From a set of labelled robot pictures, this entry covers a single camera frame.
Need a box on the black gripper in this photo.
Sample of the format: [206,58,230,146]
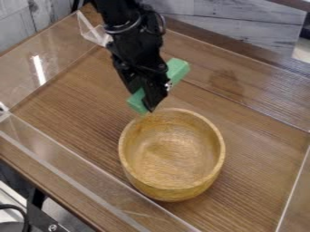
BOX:
[106,26,169,112]

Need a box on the green rectangular block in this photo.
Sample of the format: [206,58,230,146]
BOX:
[127,58,190,114]

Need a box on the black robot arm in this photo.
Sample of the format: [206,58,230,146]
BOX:
[94,0,169,111]

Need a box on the brown wooden bowl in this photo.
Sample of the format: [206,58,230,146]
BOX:
[118,108,226,202]

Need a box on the clear acrylic tray wall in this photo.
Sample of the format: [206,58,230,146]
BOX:
[0,16,310,232]

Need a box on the black cable under table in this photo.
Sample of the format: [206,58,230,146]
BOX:
[0,204,32,232]

